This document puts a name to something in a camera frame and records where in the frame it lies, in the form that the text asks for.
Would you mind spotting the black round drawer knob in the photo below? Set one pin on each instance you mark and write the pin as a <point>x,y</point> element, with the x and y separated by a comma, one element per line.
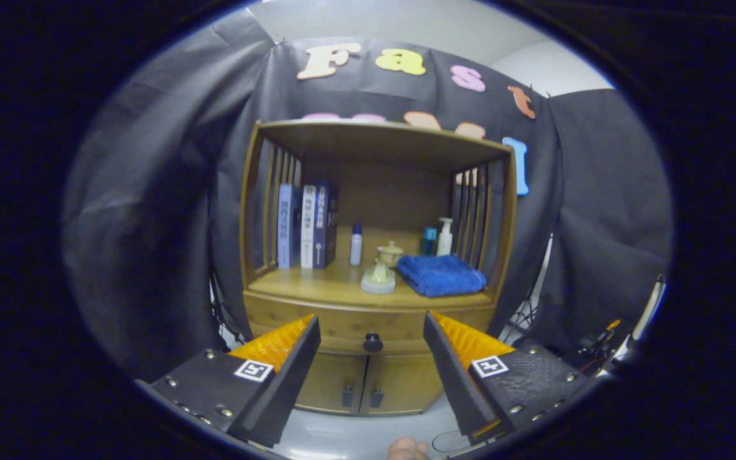
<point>373,342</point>

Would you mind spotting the blue folded towel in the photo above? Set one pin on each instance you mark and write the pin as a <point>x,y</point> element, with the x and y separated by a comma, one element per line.
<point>441,276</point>

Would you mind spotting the wooden cabinet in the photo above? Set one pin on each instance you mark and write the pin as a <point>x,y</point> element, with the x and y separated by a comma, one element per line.
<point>381,144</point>

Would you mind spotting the beige lidded teacup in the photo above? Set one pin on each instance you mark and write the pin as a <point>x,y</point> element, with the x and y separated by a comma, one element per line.
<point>392,252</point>

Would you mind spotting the white pole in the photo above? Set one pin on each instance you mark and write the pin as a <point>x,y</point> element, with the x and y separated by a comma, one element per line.
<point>649,313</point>

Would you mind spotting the black backdrop cloth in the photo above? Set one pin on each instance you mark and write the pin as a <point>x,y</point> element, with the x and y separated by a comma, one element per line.
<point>151,191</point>

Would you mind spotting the dark blue book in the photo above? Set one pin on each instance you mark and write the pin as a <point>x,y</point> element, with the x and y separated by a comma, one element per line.
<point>326,223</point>

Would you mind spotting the light blue book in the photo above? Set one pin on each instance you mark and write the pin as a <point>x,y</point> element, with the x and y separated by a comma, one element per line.
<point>285,227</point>

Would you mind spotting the black equipment with orange clip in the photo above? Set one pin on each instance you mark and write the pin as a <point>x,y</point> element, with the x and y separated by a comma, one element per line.
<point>588,358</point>

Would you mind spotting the white bottle with blue cap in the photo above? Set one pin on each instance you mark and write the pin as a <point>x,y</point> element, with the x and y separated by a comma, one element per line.
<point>356,249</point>

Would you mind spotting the white pump bottle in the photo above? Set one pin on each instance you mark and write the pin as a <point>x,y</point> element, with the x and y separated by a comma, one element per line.
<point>444,241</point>

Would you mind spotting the wooden countertop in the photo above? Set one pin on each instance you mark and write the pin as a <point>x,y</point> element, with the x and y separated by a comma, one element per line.
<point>323,284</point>

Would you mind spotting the wooden drawer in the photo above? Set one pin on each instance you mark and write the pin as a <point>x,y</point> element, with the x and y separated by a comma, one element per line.
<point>406,319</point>

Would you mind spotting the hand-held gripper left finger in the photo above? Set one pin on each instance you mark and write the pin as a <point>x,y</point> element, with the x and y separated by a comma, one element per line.
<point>291,377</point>

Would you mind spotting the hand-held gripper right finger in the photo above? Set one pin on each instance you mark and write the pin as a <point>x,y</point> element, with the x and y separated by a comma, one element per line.
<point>450,377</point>

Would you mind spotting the wooden cabinet door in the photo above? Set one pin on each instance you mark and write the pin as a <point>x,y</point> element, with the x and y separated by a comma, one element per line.
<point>406,380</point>
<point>326,383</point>

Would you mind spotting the pale green soap dish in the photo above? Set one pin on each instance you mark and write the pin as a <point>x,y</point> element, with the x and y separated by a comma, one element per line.
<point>379,276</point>

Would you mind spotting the white spine book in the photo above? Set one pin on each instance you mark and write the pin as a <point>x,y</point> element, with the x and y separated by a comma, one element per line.
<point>308,227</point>

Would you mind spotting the teal bottle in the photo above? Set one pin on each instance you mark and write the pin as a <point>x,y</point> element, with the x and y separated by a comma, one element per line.
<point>429,243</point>

